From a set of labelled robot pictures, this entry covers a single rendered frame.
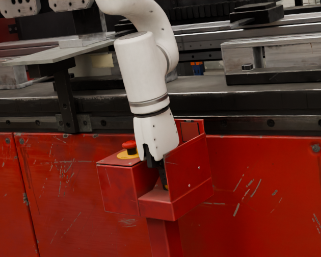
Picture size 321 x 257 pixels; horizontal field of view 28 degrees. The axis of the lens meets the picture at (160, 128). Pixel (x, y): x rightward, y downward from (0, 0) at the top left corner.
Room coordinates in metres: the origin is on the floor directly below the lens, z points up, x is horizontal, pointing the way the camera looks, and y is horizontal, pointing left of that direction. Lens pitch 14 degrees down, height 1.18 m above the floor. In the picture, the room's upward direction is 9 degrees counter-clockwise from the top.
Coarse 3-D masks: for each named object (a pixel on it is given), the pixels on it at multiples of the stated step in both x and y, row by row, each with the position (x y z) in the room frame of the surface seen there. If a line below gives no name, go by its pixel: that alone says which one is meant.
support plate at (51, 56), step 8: (56, 48) 1.82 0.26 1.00; (64, 48) 1.79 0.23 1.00; (72, 48) 1.75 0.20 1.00; (80, 48) 1.72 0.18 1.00; (88, 48) 1.70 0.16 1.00; (96, 48) 1.73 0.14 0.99; (24, 56) 1.75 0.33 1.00; (32, 56) 1.72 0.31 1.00; (40, 56) 1.69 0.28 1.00; (48, 56) 1.65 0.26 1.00; (56, 56) 1.63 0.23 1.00; (64, 56) 1.62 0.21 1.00; (72, 56) 1.64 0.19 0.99; (8, 64) 1.67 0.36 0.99; (16, 64) 1.65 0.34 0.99; (24, 64) 1.63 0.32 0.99
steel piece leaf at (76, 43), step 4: (64, 40) 1.79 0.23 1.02; (68, 40) 1.78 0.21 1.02; (72, 40) 1.77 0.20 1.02; (76, 40) 1.76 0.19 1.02; (80, 40) 1.76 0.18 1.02; (100, 40) 1.83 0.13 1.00; (60, 44) 1.80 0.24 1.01; (64, 44) 1.79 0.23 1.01; (68, 44) 1.78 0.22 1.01; (72, 44) 1.77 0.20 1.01; (76, 44) 1.77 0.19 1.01; (80, 44) 1.76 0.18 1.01; (84, 44) 1.79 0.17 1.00; (88, 44) 1.78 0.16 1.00
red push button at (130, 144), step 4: (132, 140) 1.40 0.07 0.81; (124, 144) 1.39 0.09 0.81; (128, 144) 1.38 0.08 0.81; (132, 144) 1.38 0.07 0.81; (136, 144) 1.38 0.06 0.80; (124, 148) 1.39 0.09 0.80; (128, 148) 1.38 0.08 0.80; (132, 148) 1.39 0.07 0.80; (136, 148) 1.40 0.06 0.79; (128, 152) 1.39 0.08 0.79; (132, 152) 1.39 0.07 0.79; (136, 152) 1.39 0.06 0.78
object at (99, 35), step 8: (88, 8) 1.85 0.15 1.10; (96, 8) 1.83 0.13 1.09; (80, 16) 1.87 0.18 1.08; (88, 16) 1.85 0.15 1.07; (96, 16) 1.83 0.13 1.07; (104, 16) 1.84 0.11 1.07; (80, 24) 1.87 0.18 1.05; (88, 24) 1.85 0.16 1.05; (96, 24) 1.84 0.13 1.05; (104, 24) 1.84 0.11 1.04; (80, 32) 1.87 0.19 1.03; (88, 32) 1.86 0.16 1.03; (96, 32) 1.84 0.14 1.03; (104, 32) 1.83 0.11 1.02; (88, 40) 1.87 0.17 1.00
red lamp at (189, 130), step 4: (184, 124) 1.40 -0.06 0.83; (188, 124) 1.39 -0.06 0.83; (192, 124) 1.39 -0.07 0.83; (196, 124) 1.38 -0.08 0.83; (184, 128) 1.40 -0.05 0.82; (188, 128) 1.40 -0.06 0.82; (192, 128) 1.39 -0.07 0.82; (196, 128) 1.38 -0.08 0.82; (184, 132) 1.40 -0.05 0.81; (188, 132) 1.40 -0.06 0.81; (192, 132) 1.39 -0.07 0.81; (196, 132) 1.38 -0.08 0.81; (184, 136) 1.40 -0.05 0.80; (188, 136) 1.40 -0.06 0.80; (192, 136) 1.39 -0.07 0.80; (196, 136) 1.38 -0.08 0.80; (184, 140) 1.40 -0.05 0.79; (188, 140) 1.40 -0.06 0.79
